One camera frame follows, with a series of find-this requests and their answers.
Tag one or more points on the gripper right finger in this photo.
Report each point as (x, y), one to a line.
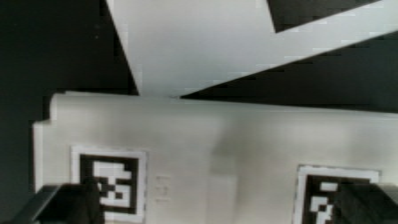
(366, 204)

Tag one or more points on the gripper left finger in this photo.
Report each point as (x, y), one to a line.
(63, 205)

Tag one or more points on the white cabinet door panel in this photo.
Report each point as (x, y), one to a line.
(212, 163)

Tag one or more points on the white cabinet body box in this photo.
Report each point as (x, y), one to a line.
(201, 41)

